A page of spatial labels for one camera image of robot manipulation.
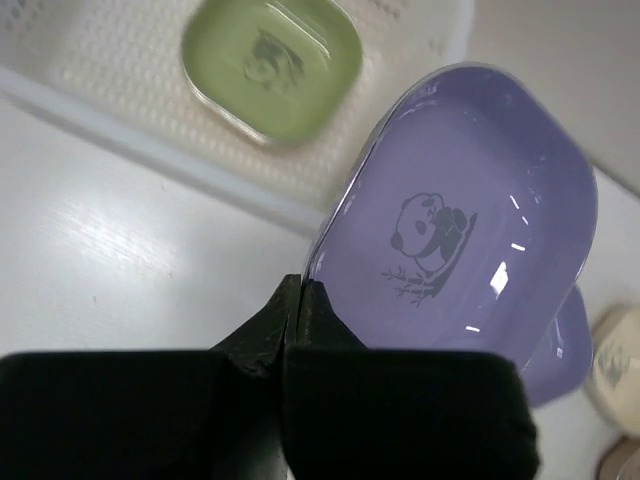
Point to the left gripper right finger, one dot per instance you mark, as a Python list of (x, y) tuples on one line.
[(351, 412)]

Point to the purple plate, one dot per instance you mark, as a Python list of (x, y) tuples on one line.
[(563, 356), (467, 220)]

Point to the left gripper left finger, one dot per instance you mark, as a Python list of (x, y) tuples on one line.
[(154, 414)]

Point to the brown plate right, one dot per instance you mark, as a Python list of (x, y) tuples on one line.
[(621, 461)]

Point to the cream plate upper right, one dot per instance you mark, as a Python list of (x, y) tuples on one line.
[(613, 383)]

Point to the green plate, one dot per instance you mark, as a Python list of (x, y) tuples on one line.
[(275, 70)]

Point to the white plastic bin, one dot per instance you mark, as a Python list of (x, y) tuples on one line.
[(112, 71)]

